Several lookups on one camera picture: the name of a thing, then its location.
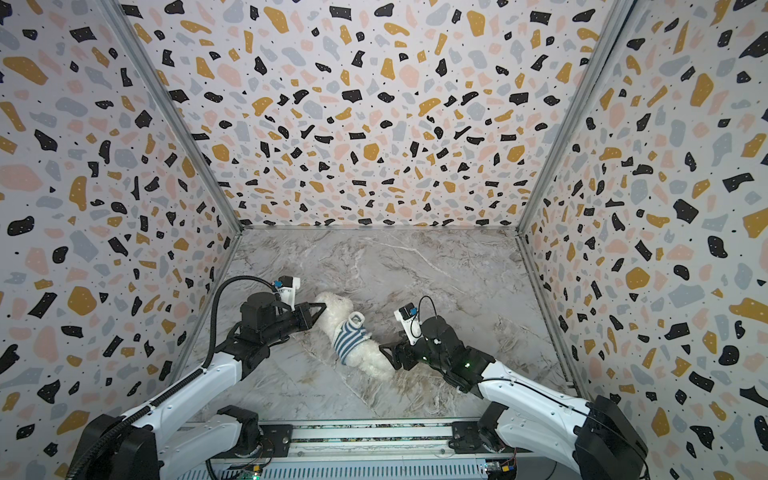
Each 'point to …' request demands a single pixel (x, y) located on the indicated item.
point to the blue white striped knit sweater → (350, 334)
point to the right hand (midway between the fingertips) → (390, 337)
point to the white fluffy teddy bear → (332, 310)
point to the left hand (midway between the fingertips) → (330, 302)
